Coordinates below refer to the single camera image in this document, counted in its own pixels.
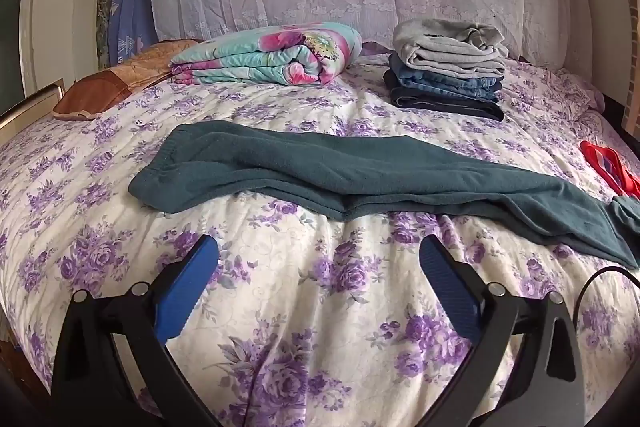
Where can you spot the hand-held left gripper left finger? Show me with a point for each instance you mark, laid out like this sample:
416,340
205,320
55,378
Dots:
186,287

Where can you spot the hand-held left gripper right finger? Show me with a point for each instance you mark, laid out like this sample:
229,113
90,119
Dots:
449,289

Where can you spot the teal fleece pants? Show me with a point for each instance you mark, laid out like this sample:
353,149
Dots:
300,167

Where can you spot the folded dark pants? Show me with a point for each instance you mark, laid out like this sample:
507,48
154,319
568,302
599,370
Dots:
445,107

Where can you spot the folded grey pants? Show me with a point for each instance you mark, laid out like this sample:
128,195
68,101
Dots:
445,49

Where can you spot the purple floral bedspread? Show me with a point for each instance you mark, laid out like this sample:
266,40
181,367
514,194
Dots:
300,317

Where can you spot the red cloth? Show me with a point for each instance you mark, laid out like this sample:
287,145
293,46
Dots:
607,167

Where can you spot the folded blue jeans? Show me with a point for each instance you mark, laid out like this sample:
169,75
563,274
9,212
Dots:
440,82

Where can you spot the brown patchwork pillow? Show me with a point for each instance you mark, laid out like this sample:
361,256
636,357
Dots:
115,79

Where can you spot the purple floral pillow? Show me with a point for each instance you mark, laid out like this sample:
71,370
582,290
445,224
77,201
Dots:
580,92

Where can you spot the folded colourful floral quilt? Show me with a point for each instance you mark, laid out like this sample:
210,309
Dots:
265,54

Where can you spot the gold metal bed rail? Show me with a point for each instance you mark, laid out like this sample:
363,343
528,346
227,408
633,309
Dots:
30,107

